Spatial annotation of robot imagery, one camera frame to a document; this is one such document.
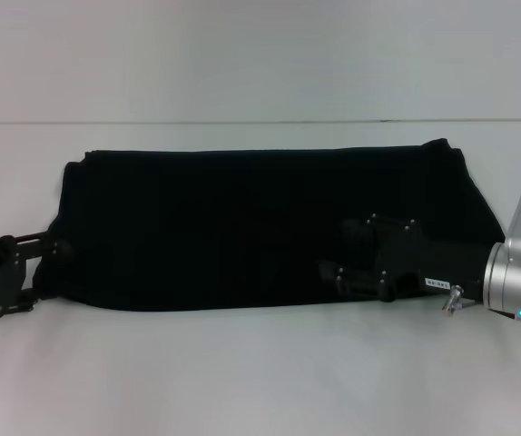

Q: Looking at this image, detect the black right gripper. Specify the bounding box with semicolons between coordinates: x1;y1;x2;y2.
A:
318;212;494;304

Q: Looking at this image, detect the black shirt with FREE print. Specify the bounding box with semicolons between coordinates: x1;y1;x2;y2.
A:
37;137;507;314

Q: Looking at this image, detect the silver right connector plug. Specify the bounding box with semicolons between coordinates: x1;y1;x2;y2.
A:
438;283;469;318

